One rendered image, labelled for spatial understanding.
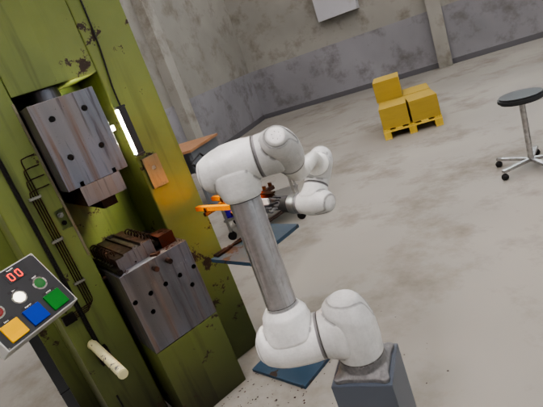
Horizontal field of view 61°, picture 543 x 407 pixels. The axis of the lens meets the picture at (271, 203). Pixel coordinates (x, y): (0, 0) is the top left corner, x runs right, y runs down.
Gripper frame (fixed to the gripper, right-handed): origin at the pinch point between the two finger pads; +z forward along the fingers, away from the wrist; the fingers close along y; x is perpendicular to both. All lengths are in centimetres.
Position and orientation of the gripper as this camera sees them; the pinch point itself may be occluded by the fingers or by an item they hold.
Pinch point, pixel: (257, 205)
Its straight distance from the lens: 212.0
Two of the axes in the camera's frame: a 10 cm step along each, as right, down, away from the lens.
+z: -7.3, 0.4, 6.8
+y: 6.0, -4.4, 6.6
